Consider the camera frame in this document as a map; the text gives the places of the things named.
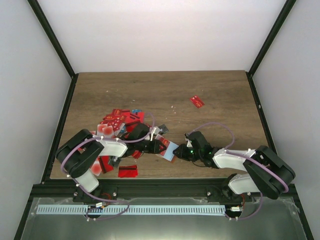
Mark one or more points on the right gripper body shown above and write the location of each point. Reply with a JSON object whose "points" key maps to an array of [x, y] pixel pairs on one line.
{"points": [[192, 156]]}

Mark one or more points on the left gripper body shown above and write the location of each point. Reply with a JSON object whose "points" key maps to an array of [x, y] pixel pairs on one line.
{"points": [[146, 149]]}

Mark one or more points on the black VIP card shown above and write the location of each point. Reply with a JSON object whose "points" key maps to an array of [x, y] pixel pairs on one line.
{"points": [[163, 129]]}

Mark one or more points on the brown leather card holder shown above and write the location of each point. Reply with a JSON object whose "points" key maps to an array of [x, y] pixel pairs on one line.
{"points": [[168, 154]]}

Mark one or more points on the red VIP card handled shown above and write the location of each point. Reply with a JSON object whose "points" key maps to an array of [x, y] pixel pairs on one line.
{"points": [[164, 143]]}

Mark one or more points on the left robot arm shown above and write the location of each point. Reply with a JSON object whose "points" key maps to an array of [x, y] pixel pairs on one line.
{"points": [[79, 153]]}

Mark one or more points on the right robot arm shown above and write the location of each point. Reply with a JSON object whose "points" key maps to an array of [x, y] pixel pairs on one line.
{"points": [[263, 170]]}

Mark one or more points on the red VIP card top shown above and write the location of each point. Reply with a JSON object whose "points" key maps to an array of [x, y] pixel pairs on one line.
{"points": [[117, 115]]}

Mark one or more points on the white card red circle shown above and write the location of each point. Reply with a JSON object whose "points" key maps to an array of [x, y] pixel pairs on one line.
{"points": [[107, 131]]}

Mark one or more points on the red card horizontal stripe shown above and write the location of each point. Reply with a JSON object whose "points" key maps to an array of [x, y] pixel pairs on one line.
{"points": [[130, 171]]}

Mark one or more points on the lone red VIP card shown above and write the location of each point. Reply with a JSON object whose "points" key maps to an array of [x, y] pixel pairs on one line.
{"points": [[197, 102]]}

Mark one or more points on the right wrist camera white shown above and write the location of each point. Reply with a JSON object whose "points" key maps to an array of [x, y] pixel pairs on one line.
{"points": [[188, 143]]}

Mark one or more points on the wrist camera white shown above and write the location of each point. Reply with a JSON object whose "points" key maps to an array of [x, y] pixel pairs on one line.
{"points": [[188, 143], [154, 132]]}

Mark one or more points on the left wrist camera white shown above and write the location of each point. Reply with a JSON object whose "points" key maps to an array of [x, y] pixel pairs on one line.
{"points": [[154, 132]]}

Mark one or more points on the black frame front beam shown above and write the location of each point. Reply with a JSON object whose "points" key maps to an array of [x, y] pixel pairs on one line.
{"points": [[208, 188]]}

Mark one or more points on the light blue slotted rail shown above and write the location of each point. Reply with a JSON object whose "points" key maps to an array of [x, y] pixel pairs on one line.
{"points": [[199, 210]]}

